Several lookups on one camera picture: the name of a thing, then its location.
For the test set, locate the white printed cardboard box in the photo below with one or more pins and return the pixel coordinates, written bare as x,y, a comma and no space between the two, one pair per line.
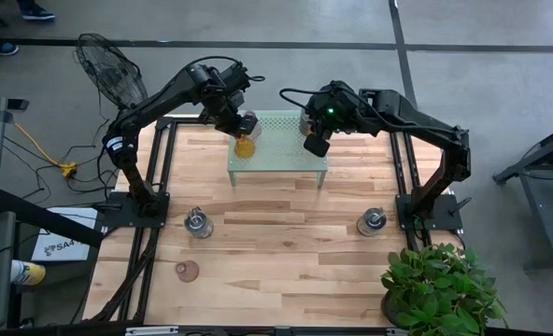
66,242

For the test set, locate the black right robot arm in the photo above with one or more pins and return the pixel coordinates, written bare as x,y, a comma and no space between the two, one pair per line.
412,121

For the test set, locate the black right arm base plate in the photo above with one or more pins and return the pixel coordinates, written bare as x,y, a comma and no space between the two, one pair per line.
444,217

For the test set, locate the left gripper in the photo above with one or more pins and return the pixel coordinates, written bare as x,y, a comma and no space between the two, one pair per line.
232,122

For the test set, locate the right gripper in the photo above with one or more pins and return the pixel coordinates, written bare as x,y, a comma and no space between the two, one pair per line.
324,127

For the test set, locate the black aluminium table frame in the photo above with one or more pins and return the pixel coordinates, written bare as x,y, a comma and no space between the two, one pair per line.
185,121

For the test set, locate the yellow and white can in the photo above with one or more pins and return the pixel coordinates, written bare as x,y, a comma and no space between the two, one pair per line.
26,273

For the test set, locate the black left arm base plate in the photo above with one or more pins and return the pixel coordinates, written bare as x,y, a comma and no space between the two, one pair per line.
117,217

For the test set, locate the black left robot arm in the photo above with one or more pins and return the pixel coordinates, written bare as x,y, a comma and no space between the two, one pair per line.
155,100

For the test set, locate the black stand frame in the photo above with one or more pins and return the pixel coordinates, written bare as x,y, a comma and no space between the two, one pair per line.
538,186

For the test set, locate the green perforated metal shelf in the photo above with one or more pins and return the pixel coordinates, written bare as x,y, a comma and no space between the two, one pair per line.
281,156

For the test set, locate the person's blue shoe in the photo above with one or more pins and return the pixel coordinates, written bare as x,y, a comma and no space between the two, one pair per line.
3,48
38,13

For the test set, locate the black floor fan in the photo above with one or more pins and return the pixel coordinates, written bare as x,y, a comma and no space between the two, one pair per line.
108,70

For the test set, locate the silver tin candle with lid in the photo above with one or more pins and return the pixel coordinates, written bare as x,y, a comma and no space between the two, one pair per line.
199,226
372,224

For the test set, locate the silver aluminium bracket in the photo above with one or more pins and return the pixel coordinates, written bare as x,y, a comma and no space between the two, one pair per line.
150,331

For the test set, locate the amber glass candlestick holder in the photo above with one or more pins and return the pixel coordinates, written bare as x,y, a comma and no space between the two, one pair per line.
245,149

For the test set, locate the green plant in black pot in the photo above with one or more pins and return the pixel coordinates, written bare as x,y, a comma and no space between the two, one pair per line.
440,294

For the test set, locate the black diagonal support beam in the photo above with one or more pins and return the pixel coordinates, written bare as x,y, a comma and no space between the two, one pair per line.
47,219

